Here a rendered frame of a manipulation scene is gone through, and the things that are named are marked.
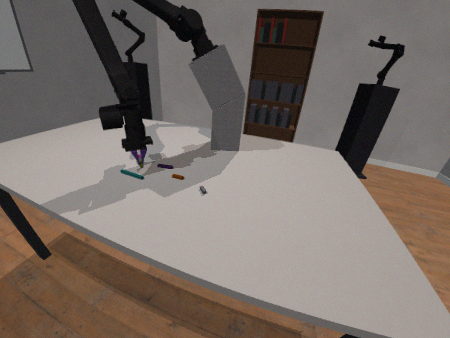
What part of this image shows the turquoise rod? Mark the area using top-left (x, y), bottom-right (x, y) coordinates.
top-left (120, 169), bottom-right (144, 180)

